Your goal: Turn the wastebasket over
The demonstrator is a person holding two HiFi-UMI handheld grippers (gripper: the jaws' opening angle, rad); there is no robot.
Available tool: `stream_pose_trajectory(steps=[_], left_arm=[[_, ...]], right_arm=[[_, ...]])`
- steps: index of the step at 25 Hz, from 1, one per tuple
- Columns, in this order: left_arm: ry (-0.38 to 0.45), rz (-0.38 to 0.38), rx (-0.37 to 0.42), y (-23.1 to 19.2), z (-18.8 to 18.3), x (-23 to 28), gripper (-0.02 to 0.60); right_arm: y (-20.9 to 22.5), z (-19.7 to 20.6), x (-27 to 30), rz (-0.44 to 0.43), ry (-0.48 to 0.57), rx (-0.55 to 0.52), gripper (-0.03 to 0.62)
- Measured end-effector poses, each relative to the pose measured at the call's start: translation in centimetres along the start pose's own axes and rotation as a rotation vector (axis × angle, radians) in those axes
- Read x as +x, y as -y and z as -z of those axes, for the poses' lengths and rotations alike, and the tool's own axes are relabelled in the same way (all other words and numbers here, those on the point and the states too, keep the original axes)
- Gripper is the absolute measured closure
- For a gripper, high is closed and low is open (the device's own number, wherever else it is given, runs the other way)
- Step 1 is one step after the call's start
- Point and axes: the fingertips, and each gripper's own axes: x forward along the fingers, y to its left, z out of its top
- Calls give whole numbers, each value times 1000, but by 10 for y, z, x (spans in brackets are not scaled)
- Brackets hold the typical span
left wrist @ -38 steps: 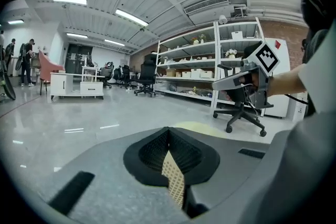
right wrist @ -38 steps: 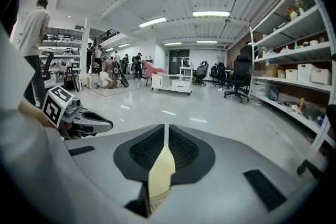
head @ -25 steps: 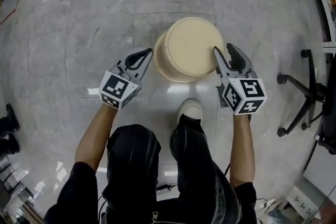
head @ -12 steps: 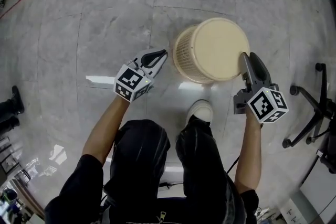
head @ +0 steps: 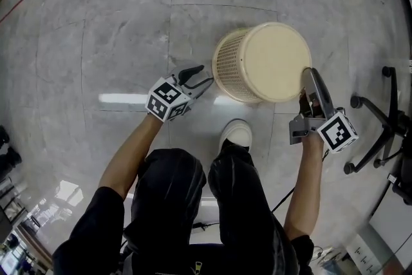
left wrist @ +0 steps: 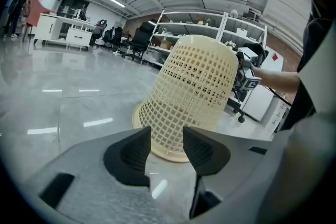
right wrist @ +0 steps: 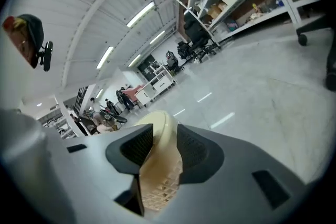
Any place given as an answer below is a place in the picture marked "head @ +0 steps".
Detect person's right forearm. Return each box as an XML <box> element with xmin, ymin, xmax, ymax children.
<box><xmin>283</xmin><ymin>133</ymin><xmax>326</xmax><ymax>241</ymax></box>

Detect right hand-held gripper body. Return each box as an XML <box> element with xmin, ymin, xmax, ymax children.
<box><xmin>288</xmin><ymin>107</ymin><xmax>359</xmax><ymax>155</ymax></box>

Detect black cable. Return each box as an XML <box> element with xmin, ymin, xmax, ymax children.
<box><xmin>270</xmin><ymin>147</ymin><xmax>332</xmax><ymax>214</ymax></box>

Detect person's black shirt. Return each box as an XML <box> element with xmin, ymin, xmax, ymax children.
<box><xmin>51</xmin><ymin>185</ymin><xmax>315</xmax><ymax>275</ymax></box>

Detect cluttered shelf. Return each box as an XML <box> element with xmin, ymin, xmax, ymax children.
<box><xmin>0</xmin><ymin>179</ymin><xmax>54</xmax><ymax>275</ymax></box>

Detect black office chair base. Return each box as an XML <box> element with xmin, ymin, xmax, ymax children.
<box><xmin>343</xmin><ymin>65</ymin><xmax>412</xmax><ymax>204</ymax></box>

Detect person's white shoe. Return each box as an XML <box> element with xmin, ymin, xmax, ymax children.
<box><xmin>218</xmin><ymin>119</ymin><xmax>253</xmax><ymax>154</ymax></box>

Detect white power strip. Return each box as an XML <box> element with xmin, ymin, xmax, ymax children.
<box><xmin>344</xmin><ymin>234</ymin><xmax>388</xmax><ymax>275</ymax></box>

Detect beige plastic mesh wastebasket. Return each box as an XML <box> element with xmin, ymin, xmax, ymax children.
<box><xmin>211</xmin><ymin>21</ymin><xmax>313</xmax><ymax>104</ymax></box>

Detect person's black trousers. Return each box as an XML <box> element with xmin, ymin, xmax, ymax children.
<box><xmin>123</xmin><ymin>138</ymin><xmax>301</xmax><ymax>275</ymax></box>

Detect person's left forearm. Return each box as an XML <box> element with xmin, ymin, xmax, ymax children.
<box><xmin>97</xmin><ymin>112</ymin><xmax>165</xmax><ymax>201</ymax></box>

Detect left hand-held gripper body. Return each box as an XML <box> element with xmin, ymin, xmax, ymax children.
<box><xmin>146</xmin><ymin>66</ymin><xmax>210</xmax><ymax>122</ymax></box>

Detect white cabinet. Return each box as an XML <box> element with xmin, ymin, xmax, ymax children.
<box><xmin>369</xmin><ymin>199</ymin><xmax>412</xmax><ymax>257</ymax></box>

